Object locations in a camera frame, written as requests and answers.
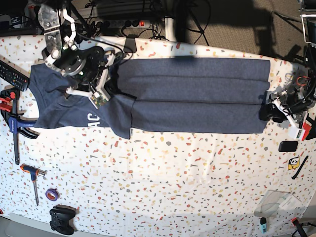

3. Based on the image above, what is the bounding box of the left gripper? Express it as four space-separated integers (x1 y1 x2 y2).
259 88 311 140

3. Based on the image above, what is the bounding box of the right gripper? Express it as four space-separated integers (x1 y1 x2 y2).
55 46 122 109

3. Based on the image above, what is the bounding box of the blue grey T-shirt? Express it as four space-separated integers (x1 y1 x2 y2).
29 57 271 139

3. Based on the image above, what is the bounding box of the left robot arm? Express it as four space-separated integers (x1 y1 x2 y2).
260 0 316 141

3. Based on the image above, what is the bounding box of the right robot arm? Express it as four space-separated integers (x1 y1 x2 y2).
33 0 126 109

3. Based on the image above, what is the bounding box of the small black box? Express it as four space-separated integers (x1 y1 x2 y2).
278 141 298 152

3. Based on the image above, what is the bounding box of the black red clamp right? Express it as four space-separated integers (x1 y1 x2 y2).
301 117 316 141

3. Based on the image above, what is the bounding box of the yellow sticker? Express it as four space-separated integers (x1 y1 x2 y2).
288 157 300 170

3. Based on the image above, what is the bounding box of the black table clip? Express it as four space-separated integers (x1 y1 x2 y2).
123 35 138 53

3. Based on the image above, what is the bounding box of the black pen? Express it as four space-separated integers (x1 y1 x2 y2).
292 156 309 180

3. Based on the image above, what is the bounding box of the white power strip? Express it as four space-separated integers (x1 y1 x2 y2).
93 20 151 29

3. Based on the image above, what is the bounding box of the black TV remote control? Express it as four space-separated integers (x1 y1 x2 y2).
0 61 30 91

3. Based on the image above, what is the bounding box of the blue black bar clamp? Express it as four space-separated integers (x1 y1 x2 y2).
0 87 39 165

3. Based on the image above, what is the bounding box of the clear plastic bag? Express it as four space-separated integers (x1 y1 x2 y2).
254 190 302 218

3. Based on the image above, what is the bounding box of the light blue highlighter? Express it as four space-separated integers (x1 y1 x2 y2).
260 217 268 234

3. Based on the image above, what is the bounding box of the red black tool bottom right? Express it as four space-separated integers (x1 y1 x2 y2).
291 218 307 237

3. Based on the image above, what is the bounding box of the purple tape roll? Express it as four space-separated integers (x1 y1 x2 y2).
45 189 60 201

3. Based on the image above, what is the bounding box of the black game controller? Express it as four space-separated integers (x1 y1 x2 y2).
49 206 76 236

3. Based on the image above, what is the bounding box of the orange T-handle screwdriver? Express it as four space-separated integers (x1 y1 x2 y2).
20 164 46 206

